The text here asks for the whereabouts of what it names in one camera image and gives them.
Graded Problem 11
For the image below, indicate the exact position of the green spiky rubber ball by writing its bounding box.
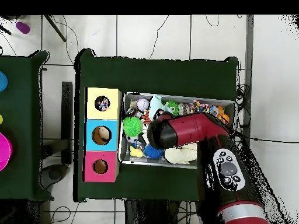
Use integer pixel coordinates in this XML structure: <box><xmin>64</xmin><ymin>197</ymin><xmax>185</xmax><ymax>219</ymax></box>
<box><xmin>123</xmin><ymin>116</ymin><xmax>144</xmax><ymax>137</ymax></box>

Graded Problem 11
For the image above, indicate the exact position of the shallow clear mesh bin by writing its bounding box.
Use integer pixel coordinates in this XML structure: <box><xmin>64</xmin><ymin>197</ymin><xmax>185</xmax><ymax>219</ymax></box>
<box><xmin>117</xmin><ymin>92</ymin><xmax>237</xmax><ymax>172</ymax></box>

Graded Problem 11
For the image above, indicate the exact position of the wooden box with three holes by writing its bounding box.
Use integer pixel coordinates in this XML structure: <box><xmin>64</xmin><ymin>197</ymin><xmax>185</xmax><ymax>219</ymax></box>
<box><xmin>84</xmin><ymin>87</ymin><xmax>122</xmax><ymax>183</ymax></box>

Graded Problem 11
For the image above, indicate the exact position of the orange striped tiger plush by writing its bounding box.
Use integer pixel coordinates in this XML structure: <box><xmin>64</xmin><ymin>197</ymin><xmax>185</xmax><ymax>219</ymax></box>
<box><xmin>141</xmin><ymin>110</ymin><xmax>152</xmax><ymax>125</ymax></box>

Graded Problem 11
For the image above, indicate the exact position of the light blue waffle cloth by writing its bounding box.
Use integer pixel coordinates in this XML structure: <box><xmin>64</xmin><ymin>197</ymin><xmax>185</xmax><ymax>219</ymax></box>
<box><xmin>148</xmin><ymin>94</ymin><xmax>169</xmax><ymax>121</ymax></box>

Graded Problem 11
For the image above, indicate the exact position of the white toy baseball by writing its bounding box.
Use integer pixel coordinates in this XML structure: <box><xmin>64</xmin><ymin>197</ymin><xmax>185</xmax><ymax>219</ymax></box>
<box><xmin>137</xmin><ymin>98</ymin><xmax>150</xmax><ymax>111</ymax></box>

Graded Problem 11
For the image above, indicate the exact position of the green spiky ball with eyes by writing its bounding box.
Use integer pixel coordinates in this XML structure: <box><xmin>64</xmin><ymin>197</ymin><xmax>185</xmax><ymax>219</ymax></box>
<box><xmin>164</xmin><ymin>100</ymin><xmax>179</xmax><ymax>117</ymax></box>

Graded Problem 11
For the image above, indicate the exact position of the yellow duck plush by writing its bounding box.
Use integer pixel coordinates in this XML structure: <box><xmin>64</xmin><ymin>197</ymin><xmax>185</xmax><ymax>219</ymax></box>
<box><xmin>128</xmin><ymin>145</ymin><xmax>145</xmax><ymax>159</ymax></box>

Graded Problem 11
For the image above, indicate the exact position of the cream waffle cloth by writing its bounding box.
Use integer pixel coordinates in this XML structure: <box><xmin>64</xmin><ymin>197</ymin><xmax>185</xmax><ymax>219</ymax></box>
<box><xmin>164</xmin><ymin>142</ymin><xmax>199</xmax><ymax>165</ymax></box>

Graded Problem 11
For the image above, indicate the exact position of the orange toy basketball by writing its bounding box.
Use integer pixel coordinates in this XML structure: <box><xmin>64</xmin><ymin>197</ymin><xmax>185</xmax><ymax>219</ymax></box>
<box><xmin>218</xmin><ymin>113</ymin><xmax>230</xmax><ymax>125</ymax></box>

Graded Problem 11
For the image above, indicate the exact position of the grey round floor base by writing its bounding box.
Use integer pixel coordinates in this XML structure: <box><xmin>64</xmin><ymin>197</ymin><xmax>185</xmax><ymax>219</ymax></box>
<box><xmin>39</xmin><ymin>163</ymin><xmax>69</xmax><ymax>190</ymax></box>

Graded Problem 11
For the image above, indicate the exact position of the dark green side table cloth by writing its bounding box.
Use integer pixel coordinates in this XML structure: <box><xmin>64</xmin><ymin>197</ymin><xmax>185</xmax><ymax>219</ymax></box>
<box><xmin>0</xmin><ymin>50</ymin><xmax>55</xmax><ymax>201</ymax></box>

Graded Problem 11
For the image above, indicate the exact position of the black rod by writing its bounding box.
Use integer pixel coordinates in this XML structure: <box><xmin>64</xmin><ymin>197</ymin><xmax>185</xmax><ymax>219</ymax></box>
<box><xmin>44</xmin><ymin>15</ymin><xmax>67</xmax><ymax>43</ymax></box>

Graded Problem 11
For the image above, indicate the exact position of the pink round disc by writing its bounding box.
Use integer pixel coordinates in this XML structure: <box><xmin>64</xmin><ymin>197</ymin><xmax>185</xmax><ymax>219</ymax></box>
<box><xmin>0</xmin><ymin>131</ymin><xmax>13</xmax><ymax>172</ymax></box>

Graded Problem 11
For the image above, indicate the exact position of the blue round object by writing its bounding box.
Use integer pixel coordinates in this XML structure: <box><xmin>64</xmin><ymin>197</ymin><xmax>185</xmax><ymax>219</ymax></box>
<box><xmin>0</xmin><ymin>71</ymin><xmax>8</xmax><ymax>92</ymax></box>

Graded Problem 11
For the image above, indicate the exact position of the purple bottle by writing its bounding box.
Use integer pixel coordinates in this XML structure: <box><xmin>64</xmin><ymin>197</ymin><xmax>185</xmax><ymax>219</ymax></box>
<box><xmin>15</xmin><ymin>21</ymin><xmax>31</xmax><ymax>35</ymax></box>

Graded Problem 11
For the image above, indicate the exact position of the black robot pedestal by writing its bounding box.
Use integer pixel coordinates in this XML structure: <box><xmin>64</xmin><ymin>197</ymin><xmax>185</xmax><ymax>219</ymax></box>
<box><xmin>124</xmin><ymin>199</ymin><xmax>201</xmax><ymax>224</ymax></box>

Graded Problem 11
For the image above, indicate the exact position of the thin black floor cable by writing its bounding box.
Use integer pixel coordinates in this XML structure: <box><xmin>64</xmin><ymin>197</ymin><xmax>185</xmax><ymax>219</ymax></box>
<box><xmin>148</xmin><ymin>15</ymin><xmax>169</xmax><ymax>60</ymax></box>

